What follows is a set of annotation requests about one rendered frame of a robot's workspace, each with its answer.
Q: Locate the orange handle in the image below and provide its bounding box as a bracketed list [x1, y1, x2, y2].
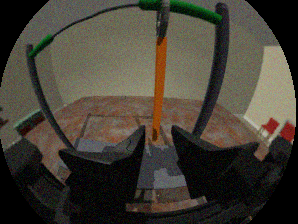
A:
[152, 0, 170, 141]

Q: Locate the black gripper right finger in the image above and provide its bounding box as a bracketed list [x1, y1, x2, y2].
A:
[172, 125, 259, 198]

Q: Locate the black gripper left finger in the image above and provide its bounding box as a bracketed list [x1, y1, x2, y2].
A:
[59, 125, 146, 204]

